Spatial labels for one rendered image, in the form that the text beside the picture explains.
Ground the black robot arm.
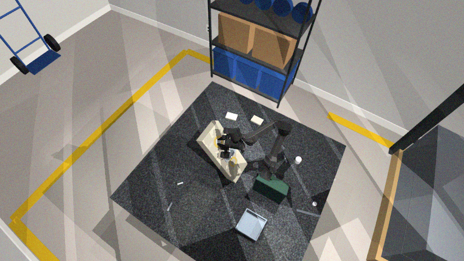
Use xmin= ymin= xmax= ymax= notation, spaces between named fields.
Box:
xmin=228 ymin=119 xmax=292 ymax=181

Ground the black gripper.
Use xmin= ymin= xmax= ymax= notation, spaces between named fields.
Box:
xmin=217 ymin=127 xmax=233 ymax=158

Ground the white square tray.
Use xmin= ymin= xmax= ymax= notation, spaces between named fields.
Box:
xmin=235 ymin=208 xmax=267 ymax=241

